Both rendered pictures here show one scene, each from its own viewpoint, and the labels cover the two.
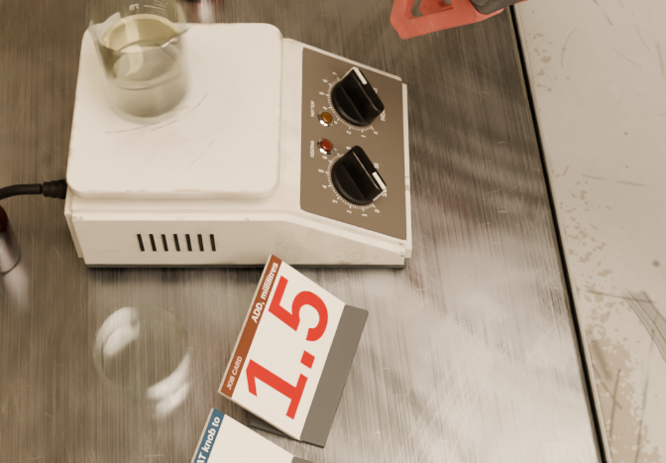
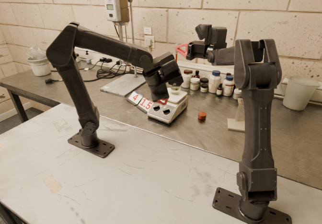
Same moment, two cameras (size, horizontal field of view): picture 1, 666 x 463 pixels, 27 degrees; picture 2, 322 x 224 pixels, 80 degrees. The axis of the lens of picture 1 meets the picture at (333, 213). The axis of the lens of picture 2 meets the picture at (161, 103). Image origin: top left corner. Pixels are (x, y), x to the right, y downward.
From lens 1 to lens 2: 1.13 m
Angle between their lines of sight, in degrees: 79
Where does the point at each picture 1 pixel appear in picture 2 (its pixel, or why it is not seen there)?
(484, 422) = (126, 115)
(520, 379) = (127, 119)
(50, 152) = not seen: hidden behind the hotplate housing
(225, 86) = (171, 97)
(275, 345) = (146, 102)
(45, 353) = not seen: hidden behind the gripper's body
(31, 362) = not seen: hidden behind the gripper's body
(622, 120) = (148, 141)
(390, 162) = (157, 113)
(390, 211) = (152, 111)
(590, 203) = (140, 133)
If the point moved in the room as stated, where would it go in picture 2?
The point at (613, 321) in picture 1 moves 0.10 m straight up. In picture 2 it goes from (125, 127) to (123, 109)
